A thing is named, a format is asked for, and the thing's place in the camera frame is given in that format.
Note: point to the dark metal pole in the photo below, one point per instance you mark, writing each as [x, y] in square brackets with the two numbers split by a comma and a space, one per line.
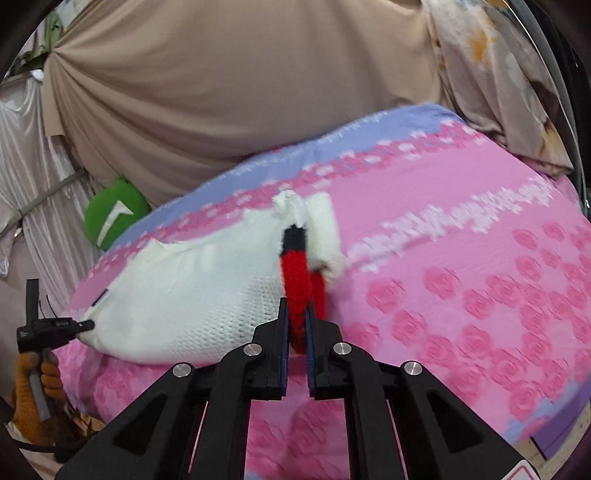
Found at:
[570, 69]

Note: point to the pink floral bedsheet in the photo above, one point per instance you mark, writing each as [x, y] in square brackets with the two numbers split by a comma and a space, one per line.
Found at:
[438, 300]

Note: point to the person's left hand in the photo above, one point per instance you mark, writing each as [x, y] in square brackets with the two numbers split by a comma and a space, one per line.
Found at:
[48, 376]

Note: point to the white red black knit sweater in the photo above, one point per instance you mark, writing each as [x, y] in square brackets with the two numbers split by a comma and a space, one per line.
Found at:
[184, 295]

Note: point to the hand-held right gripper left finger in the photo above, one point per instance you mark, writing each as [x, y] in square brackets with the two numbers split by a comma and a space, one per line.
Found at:
[282, 344]

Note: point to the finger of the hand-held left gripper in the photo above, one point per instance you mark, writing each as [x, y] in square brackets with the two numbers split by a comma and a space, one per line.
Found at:
[85, 326]

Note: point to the person's left forearm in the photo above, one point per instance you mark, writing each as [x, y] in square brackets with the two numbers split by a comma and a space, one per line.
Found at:
[27, 424]

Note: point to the beige hanging cloth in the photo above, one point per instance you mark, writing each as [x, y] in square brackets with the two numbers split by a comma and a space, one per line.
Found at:
[231, 92]

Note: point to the green cushion with white mark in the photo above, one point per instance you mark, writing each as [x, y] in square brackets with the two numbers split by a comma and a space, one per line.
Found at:
[99, 207]

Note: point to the white satin curtain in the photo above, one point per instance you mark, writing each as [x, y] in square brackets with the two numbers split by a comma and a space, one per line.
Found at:
[27, 161]

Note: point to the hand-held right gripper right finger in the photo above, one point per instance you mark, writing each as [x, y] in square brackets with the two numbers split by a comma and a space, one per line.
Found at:
[312, 355]

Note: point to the pale floral cloth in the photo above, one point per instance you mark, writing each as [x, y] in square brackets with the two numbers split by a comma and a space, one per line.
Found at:
[498, 83]

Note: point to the grey metal bar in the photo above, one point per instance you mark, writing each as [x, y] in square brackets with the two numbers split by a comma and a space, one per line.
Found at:
[51, 192]

